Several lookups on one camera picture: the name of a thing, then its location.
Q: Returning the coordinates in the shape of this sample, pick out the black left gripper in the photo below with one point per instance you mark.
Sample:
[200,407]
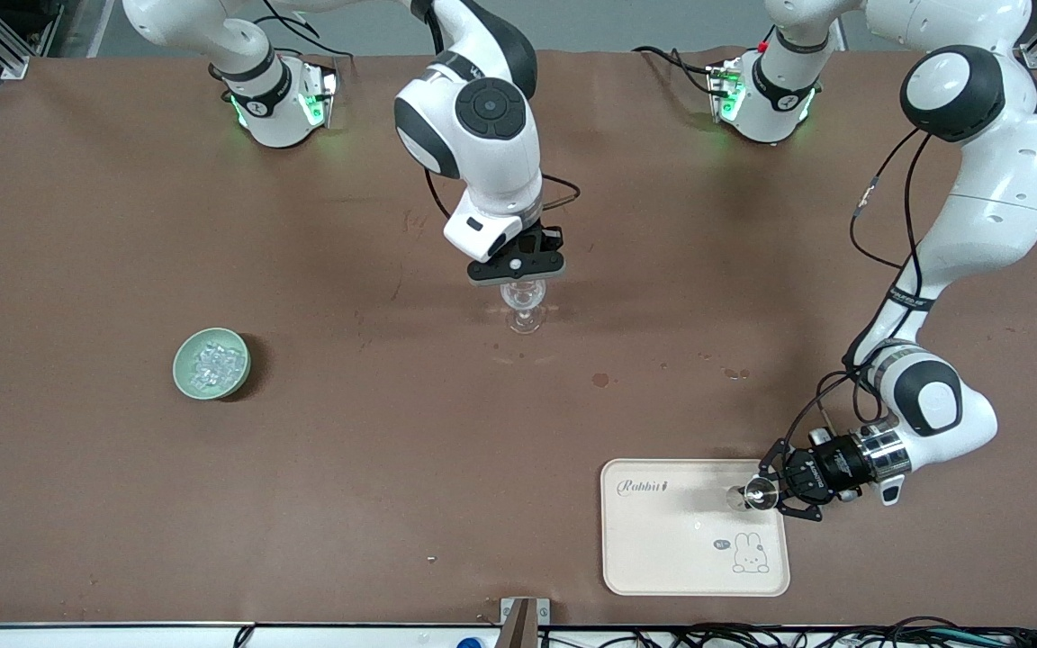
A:
[832,467]

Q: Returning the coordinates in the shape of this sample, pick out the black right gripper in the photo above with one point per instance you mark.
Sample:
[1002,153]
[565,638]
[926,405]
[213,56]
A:
[549,239]

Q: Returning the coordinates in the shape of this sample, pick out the steel jigger measuring cup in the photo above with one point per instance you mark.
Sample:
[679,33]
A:
[760,493]

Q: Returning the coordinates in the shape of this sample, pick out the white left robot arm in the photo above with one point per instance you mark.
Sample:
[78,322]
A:
[996,216]

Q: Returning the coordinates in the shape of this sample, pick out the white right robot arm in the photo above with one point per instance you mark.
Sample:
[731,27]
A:
[482,153]

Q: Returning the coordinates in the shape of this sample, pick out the clear wine glass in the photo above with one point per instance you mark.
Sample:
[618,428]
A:
[523,306]

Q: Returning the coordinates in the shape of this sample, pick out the clear ice cubes pile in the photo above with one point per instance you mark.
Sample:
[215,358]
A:
[215,364]

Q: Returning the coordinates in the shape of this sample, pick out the cream rabbit print tray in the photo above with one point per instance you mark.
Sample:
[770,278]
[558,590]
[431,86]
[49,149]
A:
[662,540]

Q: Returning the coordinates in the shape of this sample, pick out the brown table cover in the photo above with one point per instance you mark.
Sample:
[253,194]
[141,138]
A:
[392,495]

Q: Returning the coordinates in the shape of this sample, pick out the blue bottle cap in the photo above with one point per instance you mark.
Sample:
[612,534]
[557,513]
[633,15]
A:
[470,643]

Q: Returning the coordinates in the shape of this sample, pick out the green ceramic bowl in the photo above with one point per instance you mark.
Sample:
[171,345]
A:
[184,373]

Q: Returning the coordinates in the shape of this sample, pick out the grey metal bracket plate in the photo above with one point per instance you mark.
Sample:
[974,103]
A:
[544,607]

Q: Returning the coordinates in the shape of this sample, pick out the brown camera post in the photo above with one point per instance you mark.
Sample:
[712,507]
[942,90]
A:
[518,625]

